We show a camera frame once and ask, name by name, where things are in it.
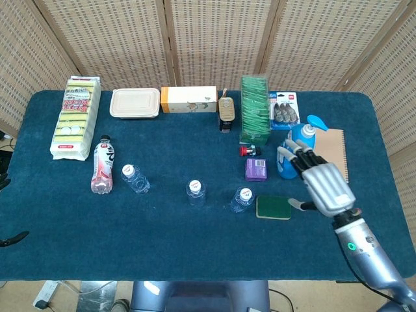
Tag teal carpet table cover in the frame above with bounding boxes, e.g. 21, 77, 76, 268
0, 89, 407, 282

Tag grey metal table leg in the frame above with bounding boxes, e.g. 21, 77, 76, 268
77, 281, 118, 312

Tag clear water bottle white cap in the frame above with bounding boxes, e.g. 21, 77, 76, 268
230, 187, 255, 214
120, 164, 151, 195
185, 179, 207, 207

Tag beige lidded food container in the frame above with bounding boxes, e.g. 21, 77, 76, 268
109, 87, 162, 120

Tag brown spiral notebook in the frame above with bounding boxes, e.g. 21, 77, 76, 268
313, 128, 350, 185

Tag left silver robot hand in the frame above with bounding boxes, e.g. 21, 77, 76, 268
0, 229, 30, 248

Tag yellow sponge multipack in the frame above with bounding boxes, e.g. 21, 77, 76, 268
49, 75, 101, 162

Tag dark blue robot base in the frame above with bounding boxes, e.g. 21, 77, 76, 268
129, 279, 270, 312

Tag pink drink bottle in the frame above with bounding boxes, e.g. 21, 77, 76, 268
90, 135, 118, 195

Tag blue blister pack of clips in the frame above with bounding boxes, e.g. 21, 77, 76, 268
268, 91, 300, 131

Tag woven rattan folding screen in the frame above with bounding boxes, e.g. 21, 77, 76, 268
0, 0, 416, 280

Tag purple wrapped packet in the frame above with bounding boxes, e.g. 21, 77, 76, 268
244, 158, 270, 182

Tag blue detergent jug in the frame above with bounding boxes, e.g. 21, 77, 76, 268
276, 114, 330, 180

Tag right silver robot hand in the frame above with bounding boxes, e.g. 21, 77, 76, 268
276, 138, 362, 219

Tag clear box green packets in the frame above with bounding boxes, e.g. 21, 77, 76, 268
239, 75, 271, 146

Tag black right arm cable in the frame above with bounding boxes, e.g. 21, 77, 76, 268
341, 240, 406, 300

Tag gold can black label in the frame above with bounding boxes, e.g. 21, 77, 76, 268
217, 89, 234, 133

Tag green yellow scouring sponge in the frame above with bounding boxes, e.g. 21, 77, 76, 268
255, 195, 293, 221

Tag white power strip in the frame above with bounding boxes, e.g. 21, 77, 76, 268
32, 281, 61, 309

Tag white orange tea box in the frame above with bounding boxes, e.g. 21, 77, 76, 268
160, 85, 218, 114

